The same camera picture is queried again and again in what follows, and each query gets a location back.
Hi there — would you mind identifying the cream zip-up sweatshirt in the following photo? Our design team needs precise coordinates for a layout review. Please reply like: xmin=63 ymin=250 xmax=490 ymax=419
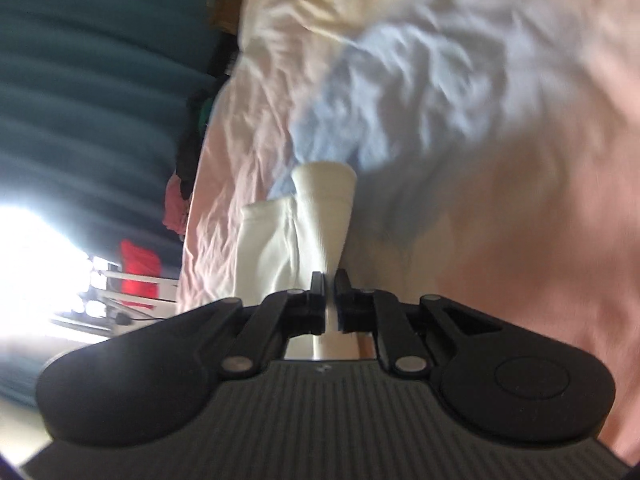
xmin=233 ymin=160 xmax=374 ymax=361

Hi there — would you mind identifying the pile of clothes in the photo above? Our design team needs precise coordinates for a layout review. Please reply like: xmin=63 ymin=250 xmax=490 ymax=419
xmin=163 ymin=32 xmax=239 ymax=240

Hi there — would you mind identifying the red hanging cloth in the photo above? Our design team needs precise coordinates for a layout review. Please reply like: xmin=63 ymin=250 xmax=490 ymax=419
xmin=120 ymin=240 xmax=162 ymax=299

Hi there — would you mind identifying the garment steamer stand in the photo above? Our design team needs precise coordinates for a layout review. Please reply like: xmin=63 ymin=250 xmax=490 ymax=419
xmin=52 ymin=257 xmax=178 ymax=338

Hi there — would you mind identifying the pastel pink bed sheet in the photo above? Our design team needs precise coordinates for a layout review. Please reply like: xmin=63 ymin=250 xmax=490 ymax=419
xmin=178 ymin=0 xmax=639 ymax=463

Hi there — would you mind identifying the teal curtain right panel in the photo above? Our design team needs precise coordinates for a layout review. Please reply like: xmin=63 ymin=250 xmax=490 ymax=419
xmin=1 ymin=0 xmax=218 ymax=266

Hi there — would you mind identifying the brown paper bag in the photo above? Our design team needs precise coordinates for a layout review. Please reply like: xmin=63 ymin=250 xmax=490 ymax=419
xmin=206 ymin=0 xmax=243 ymax=36

